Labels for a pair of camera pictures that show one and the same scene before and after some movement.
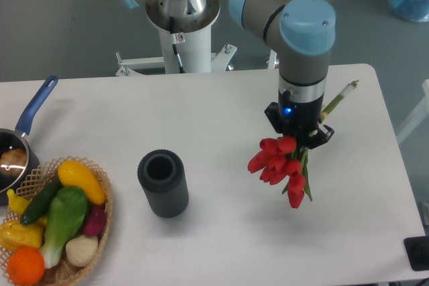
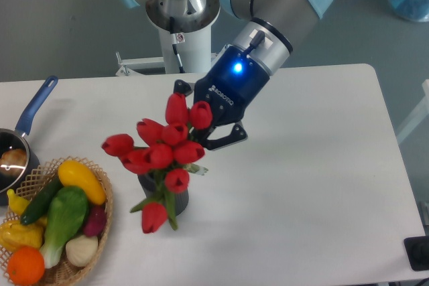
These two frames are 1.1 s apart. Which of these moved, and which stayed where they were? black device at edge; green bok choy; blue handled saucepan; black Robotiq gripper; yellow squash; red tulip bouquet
Moved: red tulip bouquet; black Robotiq gripper
Stayed: yellow squash; black device at edge; blue handled saucepan; green bok choy
